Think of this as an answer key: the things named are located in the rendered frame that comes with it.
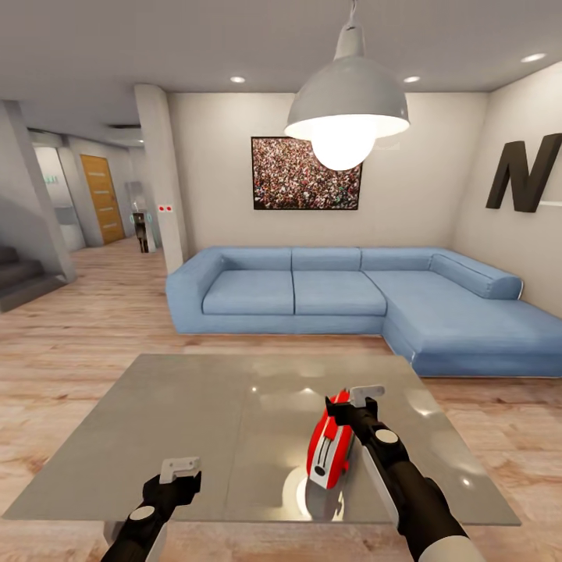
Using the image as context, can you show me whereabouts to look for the radio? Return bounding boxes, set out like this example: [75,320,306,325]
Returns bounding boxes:
[306,389,354,489]

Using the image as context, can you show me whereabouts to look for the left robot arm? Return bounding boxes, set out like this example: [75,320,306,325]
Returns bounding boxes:
[101,457,202,562]

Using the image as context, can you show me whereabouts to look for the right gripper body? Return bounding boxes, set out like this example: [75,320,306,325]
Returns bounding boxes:
[334,398,378,434]

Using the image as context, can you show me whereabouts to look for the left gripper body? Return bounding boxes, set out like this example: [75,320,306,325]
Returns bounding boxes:
[144,475,194,510]

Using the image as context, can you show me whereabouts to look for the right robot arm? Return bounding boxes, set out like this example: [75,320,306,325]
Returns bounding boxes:
[325,385,486,562]

